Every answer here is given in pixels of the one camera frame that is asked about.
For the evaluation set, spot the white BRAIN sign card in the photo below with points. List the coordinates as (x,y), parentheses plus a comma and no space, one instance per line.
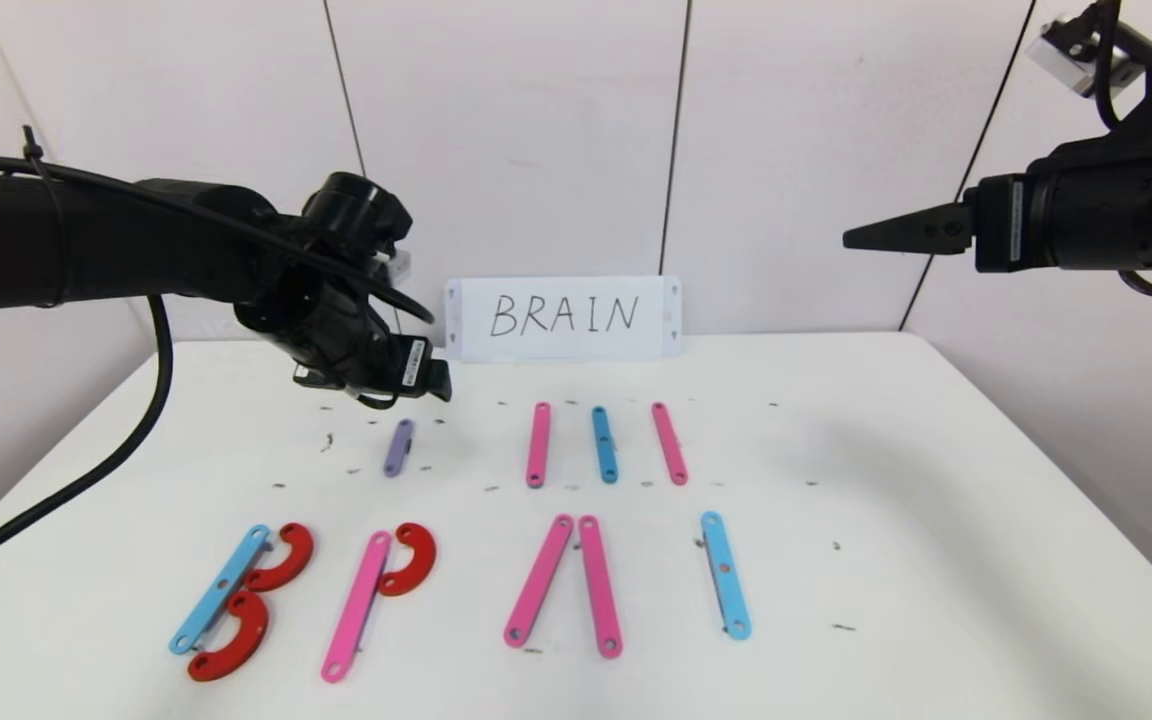
(566,318)

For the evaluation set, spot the narrow pink bar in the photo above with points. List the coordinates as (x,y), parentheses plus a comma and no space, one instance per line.
(669,445)

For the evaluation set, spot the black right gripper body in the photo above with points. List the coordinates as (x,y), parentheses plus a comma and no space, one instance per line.
(1000,224)

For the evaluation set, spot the dark blue bar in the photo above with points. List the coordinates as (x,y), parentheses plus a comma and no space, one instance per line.
(604,445)

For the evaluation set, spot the small red curved piece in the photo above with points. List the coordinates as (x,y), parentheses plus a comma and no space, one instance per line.
(424,560)

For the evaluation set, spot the long light blue bar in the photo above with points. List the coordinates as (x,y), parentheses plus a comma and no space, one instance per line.
(220,590)
(725,577)

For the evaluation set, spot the short purple bar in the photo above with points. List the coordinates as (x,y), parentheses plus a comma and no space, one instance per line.
(398,448)

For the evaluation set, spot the large red curved piece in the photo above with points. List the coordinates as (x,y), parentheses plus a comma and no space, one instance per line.
(301,555)
(254,632)

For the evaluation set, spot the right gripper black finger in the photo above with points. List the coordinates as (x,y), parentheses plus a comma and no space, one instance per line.
(931,230)

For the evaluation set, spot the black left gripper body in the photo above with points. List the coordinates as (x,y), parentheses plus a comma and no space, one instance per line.
(412,365)

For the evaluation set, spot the long pink bar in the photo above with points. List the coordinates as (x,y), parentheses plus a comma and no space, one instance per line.
(357,607)
(538,445)
(599,587)
(539,580)

